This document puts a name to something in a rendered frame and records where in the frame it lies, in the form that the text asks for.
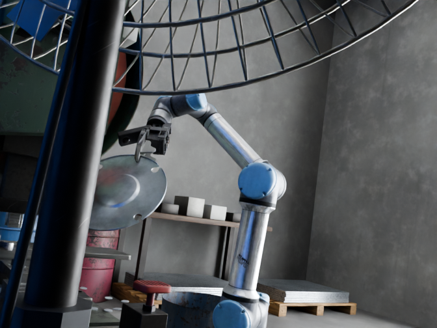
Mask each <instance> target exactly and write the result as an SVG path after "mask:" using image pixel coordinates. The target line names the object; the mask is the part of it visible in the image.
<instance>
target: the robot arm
mask: <svg viewBox="0 0 437 328"><path fill-rule="evenodd" d="M187 114H188V115H190V116H192V117H193V118H195V119H197V121H199V123H201V125H203V127H204V128H205V129H206V130H207V131H208V132H209V133H210V134H211V135H212V137H213V138H214V139H215V140H216V141H217V142H218V144H219V145H221V147H223V149H224V150H225V151H226V152H227V153H228V154H229V155H230V156H231V158H232V159H233V160H234V161H235V162H236V163H237V164H238V166H240V168H242V171H241V172H240V174H239V177H238V186H239V190H240V192H241V193H240V197H239V204H240V205H241V207H242V214H241V220H240V224H239V231H238V235H237V241H236V245H235V252H234V256H233V262H232V269H231V273H230V279H229V283H228V285H227V286H226V287H224V288H223V289H222V295H221V298H220V303H219V304H218V305H217V306H216V307H215V309H214V311H213V325H214V326H215V328H266V325H267V314H268V309H269V296H268V295H267V294H264V293H261V292H257V291H256V284H257V281H258V274H259V267H260V263H261V256H262V252H263V245H264V241H265V235H266V230H267V223H268V219H269V214H270V212H272V211H273V210H275V207H276V201H277V200H278V199H279V198H281V197H282V196H283V194H284V193H285V190H286V180H285V178H284V176H283V174H282V173H281V172H280V171H279V170H277V169H275V168H274V167H273V166H272V165H271V164H270V163H269V162H268V161H267V160H262V159H261V158H260V157H259V156H258V155H257V154H256V153H255V151H254V150H253V149H252V148H251V147H250V146H249V145H248V144H247V143H246V142H245V141H244V140H243V138H242V137H241V136H240V135H239V134H238V133H237V132H236V131H235V130H234V129H233V128H232V127H231V126H230V125H229V124H228V123H227V122H226V121H225V120H224V119H223V118H222V117H221V115H220V114H219V113H218V112H217V110H216V109H215V108H214V106H213V105H211V104H210V103H207V100H206V96H205V94H204V93H203V94H187V95H178V96H160V97H158V99H157V101H156V102H155V104H154V107H153V109H152V111H151V113H150V116H149V118H148V121H147V124H146V126H142V127H138V128H133V129H130V130H125V131H119V132H118V133H117V134H118V142H119V145H120V146H127V145H130V144H135V143H137V147H136V150H135V161H136V162H137V163H138V162H139V159H140V156H145V157H148V158H150V159H152V160H154V161H156V159H155V158H154V157H152V156H151V154H152V153H153V154H156V155H164V156H165V154H166V151H167V148H168V144H169V142H170V139H169V135H170V134H171V133H172V123H170V122H171V120H172V119H173V118H176V117H179V116H183V115H187ZM168 140H169V142H168Z"/></svg>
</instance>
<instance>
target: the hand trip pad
mask: <svg viewBox="0 0 437 328"><path fill-rule="evenodd" d="M133 288H134V289H136V290H138V291H140V292H143V293H147V298H146V305H148V306H153V303H154V298H155V294H169V293H170V292H171V285H169V284H166V283H164V282H161V281H152V280H135V281H134V283H133Z"/></svg>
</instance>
